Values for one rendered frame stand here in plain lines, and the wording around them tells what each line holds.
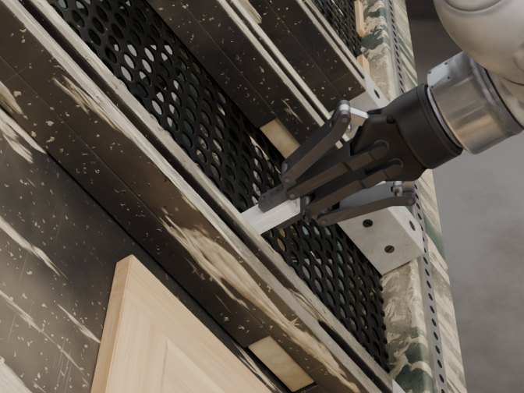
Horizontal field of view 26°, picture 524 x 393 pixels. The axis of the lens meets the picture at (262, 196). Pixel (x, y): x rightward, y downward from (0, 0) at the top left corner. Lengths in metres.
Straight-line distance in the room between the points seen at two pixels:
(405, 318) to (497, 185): 1.82
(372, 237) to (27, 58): 0.72
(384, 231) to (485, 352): 1.27
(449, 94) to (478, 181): 2.31
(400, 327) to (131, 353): 0.64
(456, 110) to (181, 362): 0.33
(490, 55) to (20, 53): 0.38
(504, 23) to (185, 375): 0.41
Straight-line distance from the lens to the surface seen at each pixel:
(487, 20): 0.82
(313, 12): 1.70
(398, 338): 1.50
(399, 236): 1.55
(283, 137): 1.46
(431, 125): 1.03
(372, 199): 1.10
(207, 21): 1.37
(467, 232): 3.13
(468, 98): 1.01
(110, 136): 0.99
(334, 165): 1.07
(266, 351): 1.14
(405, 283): 1.56
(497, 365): 2.76
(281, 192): 1.09
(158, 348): 0.97
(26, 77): 0.97
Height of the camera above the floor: 1.93
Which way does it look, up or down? 37 degrees down
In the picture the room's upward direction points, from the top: straight up
